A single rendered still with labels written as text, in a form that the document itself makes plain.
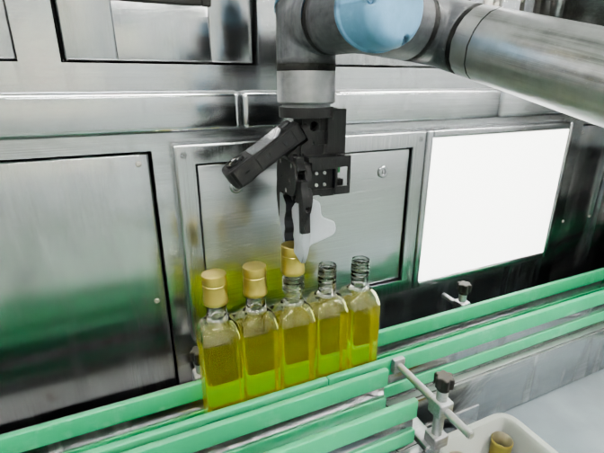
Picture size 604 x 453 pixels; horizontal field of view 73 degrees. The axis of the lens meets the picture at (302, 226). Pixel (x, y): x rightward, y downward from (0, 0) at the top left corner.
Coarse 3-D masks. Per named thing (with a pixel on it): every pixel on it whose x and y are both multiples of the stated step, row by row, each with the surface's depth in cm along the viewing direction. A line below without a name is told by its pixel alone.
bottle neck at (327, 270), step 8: (320, 264) 63; (328, 264) 64; (336, 264) 63; (320, 272) 62; (328, 272) 62; (336, 272) 63; (320, 280) 63; (328, 280) 62; (336, 280) 64; (320, 288) 63; (328, 288) 63; (328, 296) 63
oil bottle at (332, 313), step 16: (320, 304) 63; (336, 304) 63; (320, 320) 62; (336, 320) 64; (320, 336) 63; (336, 336) 65; (320, 352) 64; (336, 352) 66; (320, 368) 65; (336, 368) 67
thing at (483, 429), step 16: (496, 416) 73; (512, 416) 73; (480, 432) 72; (512, 432) 73; (528, 432) 70; (448, 448) 69; (464, 448) 71; (480, 448) 73; (512, 448) 73; (528, 448) 70; (544, 448) 67
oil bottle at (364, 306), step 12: (348, 288) 67; (348, 300) 65; (360, 300) 64; (372, 300) 65; (360, 312) 65; (372, 312) 66; (348, 324) 66; (360, 324) 66; (372, 324) 67; (348, 336) 66; (360, 336) 66; (372, 336) 68; (348, 348) 67; (360, 348) 67; (372, 348) 68; (348, 360) 68; (360, 360) 68; (372, 360) 69
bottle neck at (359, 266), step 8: (360, 256) 66; (352, 264) 65; (360, 264) 64; (368, 264) 64; (352, 272) 65; (360, 272) 64; (368, 272) 65; (352, 280) 65; (360, 280) 65; (368, 280) 66; (352, 288) 66; (360, 288) 65
